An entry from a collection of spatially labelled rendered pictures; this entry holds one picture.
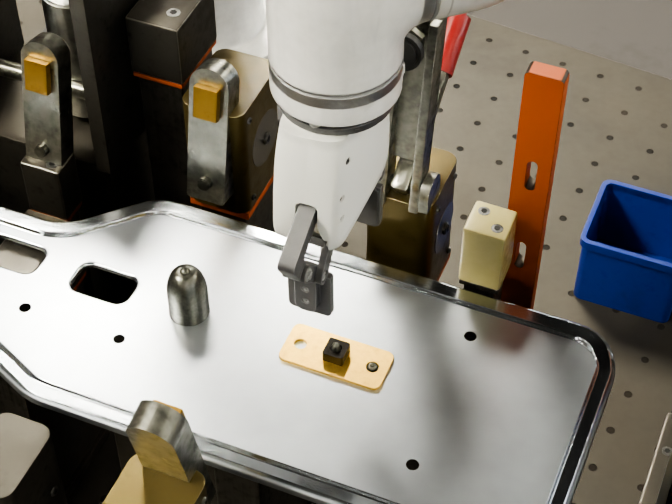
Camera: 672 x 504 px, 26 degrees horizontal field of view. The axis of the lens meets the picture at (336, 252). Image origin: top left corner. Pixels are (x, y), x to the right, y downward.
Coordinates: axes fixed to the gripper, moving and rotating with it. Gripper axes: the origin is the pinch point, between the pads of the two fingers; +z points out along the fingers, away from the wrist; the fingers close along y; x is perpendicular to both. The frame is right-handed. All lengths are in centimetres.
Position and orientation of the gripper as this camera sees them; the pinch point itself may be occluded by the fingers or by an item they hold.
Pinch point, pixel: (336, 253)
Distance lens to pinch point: 103.7
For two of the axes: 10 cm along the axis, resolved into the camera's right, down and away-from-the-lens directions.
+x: 9.2, 2.8, -2.6
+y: -3.8, 6.8, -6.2
